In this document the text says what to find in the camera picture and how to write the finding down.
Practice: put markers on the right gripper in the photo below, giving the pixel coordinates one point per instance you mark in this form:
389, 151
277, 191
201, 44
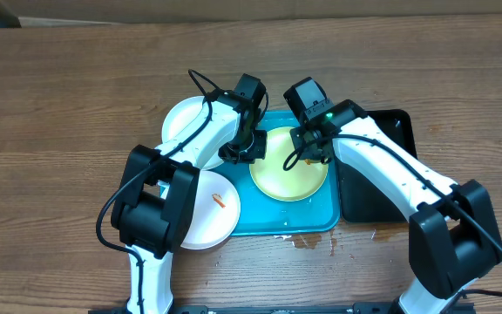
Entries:
310, 155

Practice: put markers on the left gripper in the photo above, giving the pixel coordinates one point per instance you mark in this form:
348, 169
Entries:
259, 153

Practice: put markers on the lime green rimmed plate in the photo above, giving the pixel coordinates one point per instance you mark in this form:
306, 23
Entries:
298, 183

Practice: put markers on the white plate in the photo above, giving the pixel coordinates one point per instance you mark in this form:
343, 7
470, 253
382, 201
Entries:
182, 115
216, 212

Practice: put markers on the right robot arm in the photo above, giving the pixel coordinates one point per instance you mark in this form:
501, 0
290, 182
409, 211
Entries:
454, 236

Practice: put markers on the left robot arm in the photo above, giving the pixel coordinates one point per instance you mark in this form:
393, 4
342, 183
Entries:
153, 207

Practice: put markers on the black rectangular tray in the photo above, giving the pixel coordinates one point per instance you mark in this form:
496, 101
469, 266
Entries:
360, 200

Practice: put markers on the teal plastic tray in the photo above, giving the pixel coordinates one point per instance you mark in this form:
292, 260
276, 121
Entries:
262, 215

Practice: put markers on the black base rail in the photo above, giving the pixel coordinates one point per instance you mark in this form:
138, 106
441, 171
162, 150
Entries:
357, 308

